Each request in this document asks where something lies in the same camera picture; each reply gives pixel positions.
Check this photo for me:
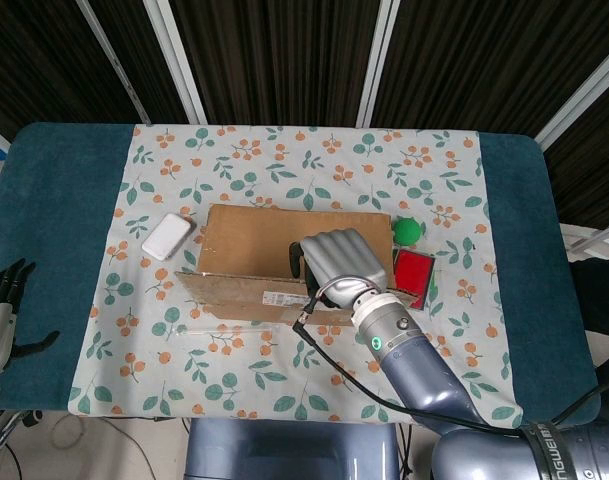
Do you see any right black-fingered silver robot hand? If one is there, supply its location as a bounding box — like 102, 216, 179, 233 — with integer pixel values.
287, 228, 391, 310

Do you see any cardboard box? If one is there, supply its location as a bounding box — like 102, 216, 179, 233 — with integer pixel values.
173, 203, 420, 329

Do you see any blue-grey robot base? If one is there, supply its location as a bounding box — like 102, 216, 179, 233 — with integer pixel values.
183, 418, 435, 480

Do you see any green ball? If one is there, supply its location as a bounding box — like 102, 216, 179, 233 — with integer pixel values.
392, 217, 425, 247

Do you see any red stamp pad case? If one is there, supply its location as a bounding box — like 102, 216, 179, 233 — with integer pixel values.
392, 249, 437, 312

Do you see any teal table cover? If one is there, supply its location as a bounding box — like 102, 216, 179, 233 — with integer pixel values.
0, 122, 600, 426

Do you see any floral leaf-print tablecloth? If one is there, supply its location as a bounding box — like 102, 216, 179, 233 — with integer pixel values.
67, 124, 525, 431

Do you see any small white rounded case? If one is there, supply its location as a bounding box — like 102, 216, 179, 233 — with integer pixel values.
141, 212, 193, 261

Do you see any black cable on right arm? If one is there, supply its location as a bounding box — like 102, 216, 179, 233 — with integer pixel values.
292, 274, 609, 432

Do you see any white metal rack frame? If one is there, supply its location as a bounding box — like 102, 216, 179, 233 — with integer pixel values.
558, 222, 609, 264

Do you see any wide white partition post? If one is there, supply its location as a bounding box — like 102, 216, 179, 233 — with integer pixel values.
143, 0, 208, 125

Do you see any white slanted partition post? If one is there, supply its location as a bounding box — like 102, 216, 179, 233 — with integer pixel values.
533, 49, 609, 151

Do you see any thin grey partition post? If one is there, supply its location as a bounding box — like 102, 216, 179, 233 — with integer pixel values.
76, 0, 151, 126

